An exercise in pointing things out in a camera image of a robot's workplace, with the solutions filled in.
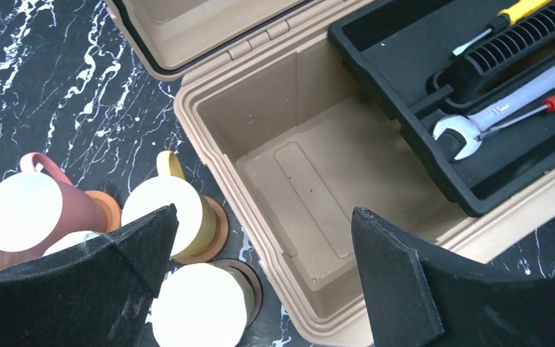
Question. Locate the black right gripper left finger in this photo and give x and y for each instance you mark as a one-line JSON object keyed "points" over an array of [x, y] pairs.
{"points": [[96, 293]]}

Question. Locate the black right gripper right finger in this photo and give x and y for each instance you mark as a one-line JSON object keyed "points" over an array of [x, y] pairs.
{"points": [[420, 294]]}

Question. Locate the peach mug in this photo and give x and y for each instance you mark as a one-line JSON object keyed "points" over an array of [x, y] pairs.
{"points": [[197, 221]]}

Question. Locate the orange wooden coaster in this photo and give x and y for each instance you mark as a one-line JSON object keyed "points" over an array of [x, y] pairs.
{"points": [[110, 207]]}

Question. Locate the silver wrench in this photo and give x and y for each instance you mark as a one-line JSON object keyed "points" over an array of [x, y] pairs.
{"points": [[475, 127]]}

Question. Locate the yellow mug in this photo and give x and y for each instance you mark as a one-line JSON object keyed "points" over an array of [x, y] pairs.
{"points": [[202, 305]]}

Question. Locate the light wooden coaster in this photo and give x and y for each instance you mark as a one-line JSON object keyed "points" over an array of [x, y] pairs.
{"points": [[219, 240]]}

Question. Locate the black toolbox tray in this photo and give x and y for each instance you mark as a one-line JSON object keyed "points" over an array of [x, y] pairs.
{"points": [[392, 48]]}

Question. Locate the yellow handled screwdriver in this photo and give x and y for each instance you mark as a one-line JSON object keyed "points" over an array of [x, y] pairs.
{"points": [[504, 19]]}

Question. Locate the pink mug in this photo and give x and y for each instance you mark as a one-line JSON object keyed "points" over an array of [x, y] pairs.
{"points": [[40, 205]]}

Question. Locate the dark walnut coaster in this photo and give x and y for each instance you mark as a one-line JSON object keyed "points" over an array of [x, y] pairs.
{"points": [[253, 280]]}

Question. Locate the dark brown coaster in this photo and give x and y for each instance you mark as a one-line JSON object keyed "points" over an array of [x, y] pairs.
{"points": [[8, 259]]}

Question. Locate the tan plastic toolbox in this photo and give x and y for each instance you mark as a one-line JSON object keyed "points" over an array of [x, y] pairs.
{"points": [[295, 144]]}

